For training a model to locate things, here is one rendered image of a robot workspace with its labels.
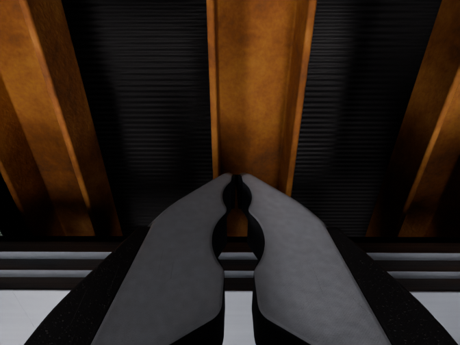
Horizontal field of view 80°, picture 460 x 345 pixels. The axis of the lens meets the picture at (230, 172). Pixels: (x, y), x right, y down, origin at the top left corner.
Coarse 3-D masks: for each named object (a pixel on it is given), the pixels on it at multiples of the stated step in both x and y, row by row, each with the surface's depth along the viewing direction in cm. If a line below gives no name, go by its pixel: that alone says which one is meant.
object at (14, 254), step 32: (0, 256) 19; (32, 256) 19; (64, 256) 19; (96, 256) 19; (224, 256) 19; (384, 256) 19; (416, 256) 19; (448, 256) 19; (0, 288) 18; (32, 288) 18; (64, 288) 18; (416, 288) 18; (448, 288) 18
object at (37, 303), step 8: (16, 296) 18; (24, 296) 18; (32, 296) 18; (40, 296) 18; (48, 296) 18; (56, 296) 18; (64, 296) 18; (24, 304) 18; (32, 304) 18; (40, 304) 18; (48, 304) 18; (56, 304) 18; (32, 312) 19; (40, 312) 19; (48, 312) 19; (32, 320) 19; (40, 320) 19
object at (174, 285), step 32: (192, 192) 10; (224, 192) 11; (160, 224) 9; (192, 224) 9; (224, 224) 10; (160, 256) 8; (192, 256) 8; (128, 288) 7; (160, 288) 7; (192, 288) 7; (224, 288) 7; (128, 320) 6; (160, 320) 6; (192, 320) 6; (224, 320) 7
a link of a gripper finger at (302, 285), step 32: (256, 192) 10; (256, 224) 9; (288, 224) 9; (320, 224) 9; (256, 256) 10; (288, 256) 8; (320, 256) 8; (256, 288) 7; (288, 288) 7; (320, 288) 7; (352, 288) 7; (256, 320) 7; (288, 320) 6; (320, 320) 6; (352, 320) 6
